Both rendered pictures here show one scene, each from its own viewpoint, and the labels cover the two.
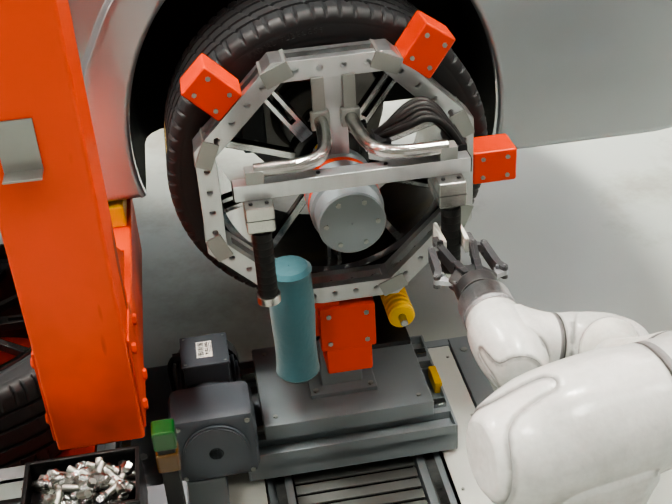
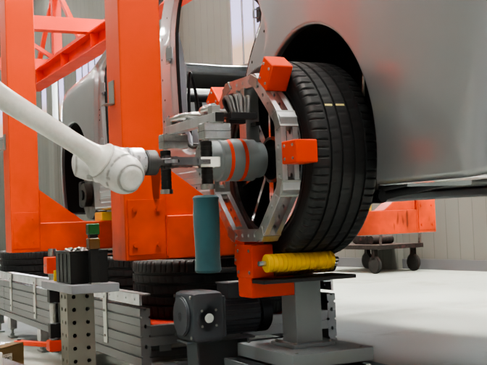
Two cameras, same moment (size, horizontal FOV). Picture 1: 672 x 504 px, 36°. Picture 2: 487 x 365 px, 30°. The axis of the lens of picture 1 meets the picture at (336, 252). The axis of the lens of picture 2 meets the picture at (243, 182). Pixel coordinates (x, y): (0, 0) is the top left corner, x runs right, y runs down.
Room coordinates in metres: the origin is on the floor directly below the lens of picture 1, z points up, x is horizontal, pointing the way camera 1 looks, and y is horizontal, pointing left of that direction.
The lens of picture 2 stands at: (0.83, -2.85, 0.65)
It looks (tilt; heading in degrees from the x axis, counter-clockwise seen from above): 2 degrees up; 71
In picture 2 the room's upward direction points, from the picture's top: 2 degrees counter-clockwise
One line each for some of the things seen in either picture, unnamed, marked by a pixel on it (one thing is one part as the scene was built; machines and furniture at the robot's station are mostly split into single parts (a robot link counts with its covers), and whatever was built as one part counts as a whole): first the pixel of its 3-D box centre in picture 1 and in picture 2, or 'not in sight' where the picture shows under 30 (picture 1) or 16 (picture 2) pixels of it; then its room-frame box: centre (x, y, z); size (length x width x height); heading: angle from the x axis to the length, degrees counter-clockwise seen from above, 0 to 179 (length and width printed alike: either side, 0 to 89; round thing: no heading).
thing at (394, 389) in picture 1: (336, 342); (301, 316); (1.98, 0.01, 0.32); 0.40 x 0.30 x 0.28; 98
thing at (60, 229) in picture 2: not in sight; (81, 219); (1.61, 2.42, 0.69); 0.52 x 0.17 x 0.35; 8
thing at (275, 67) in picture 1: (336, 179); (250, 159); (1.82, -0.01, 0.85); 0.54 x 0.07 x 0.54; 98
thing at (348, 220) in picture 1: (342, 197); (230, 159); (1.75, -0.02, 0.85); 0.21 x 0.14 x 0.14; 8
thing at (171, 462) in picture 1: (168, 456); (93, 243); (1.34, 0.31, 0.59); 0.04 x 0.04 x 0.04; 8
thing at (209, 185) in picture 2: (450, 239); (206, 164); (1.61, -0.21, 0.83); 0.04 x 0.04 x 0.16
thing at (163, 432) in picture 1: (164, 435); (92, 229); (1.34, 0.31, 0.64); 0.04 x 0.04 x 0.04; 8
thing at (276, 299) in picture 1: (265, 264); (166, 171); (1.56, 0.13, 0.83); 0.04 x 0.04 x 0.16
